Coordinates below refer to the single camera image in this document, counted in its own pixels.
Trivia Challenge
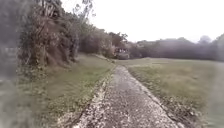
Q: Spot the vehicle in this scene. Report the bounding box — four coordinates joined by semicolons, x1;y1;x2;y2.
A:
114;47;131;61

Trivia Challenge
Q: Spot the grey gravel path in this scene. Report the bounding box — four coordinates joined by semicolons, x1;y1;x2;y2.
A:
73;64;183;128

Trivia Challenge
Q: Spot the grass slope beside path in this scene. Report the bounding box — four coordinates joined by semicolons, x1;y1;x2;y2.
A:
0;53;118;128

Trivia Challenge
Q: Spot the open grass field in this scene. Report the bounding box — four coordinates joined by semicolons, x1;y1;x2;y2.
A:
116;57;224;128

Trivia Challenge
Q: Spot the wood of tall trees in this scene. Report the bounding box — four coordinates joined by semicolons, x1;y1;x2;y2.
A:
0;0;129;73

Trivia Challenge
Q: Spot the distant row of trees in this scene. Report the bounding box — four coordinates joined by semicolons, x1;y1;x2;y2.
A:
128;33;224;63

